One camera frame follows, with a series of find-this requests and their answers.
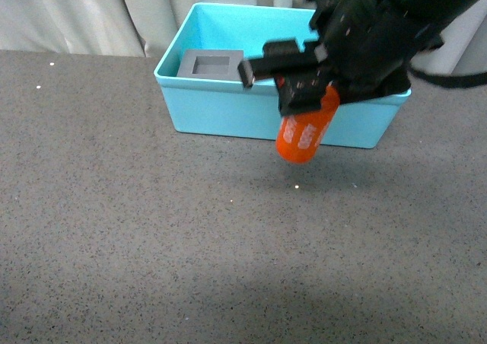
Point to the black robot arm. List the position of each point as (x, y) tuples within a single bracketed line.
[(439, 13)]

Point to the blue plastic box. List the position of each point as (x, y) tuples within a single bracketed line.
[(216, 107)]

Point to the gray cube square hole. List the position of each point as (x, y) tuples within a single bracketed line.
[(211, 64)]

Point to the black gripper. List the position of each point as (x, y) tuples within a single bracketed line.
[(363, 49)]

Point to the white curtain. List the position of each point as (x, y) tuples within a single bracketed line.
[(142, 28)]

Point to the orange cylinder white numbers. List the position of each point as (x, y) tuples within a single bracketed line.
[(300, 135)]

